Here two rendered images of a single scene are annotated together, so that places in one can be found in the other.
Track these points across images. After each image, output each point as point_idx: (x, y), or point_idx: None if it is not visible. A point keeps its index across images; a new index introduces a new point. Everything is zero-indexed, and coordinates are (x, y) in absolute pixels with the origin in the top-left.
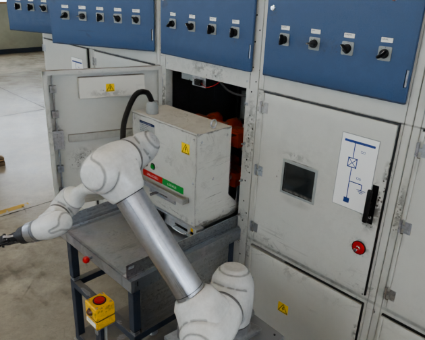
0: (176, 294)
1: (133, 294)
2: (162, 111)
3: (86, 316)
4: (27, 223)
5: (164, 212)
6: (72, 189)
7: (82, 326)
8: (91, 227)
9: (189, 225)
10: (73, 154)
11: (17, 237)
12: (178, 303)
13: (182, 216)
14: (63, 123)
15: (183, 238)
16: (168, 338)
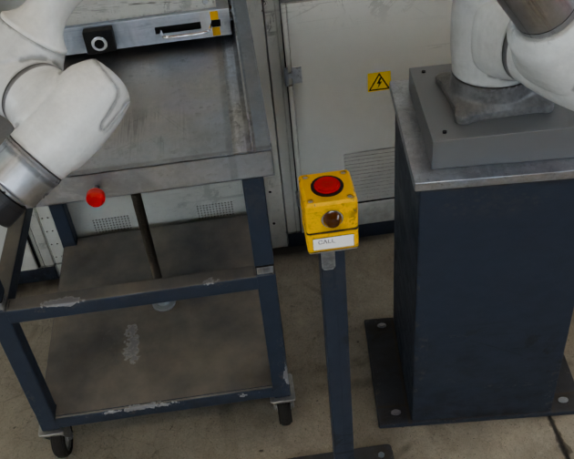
0: (558, 14)
1: (263, 180)
2: None
3: (312, 240)
4: (1, 158)
5: (111, 25)
6: (32, 8)
7: (49, 395)
8: None
9: (200, 10)
10: None
11: (0, 213)
12: (561, 33)
13: (170, 1)
14: None
15: (193, 49)
16: (425, 179)
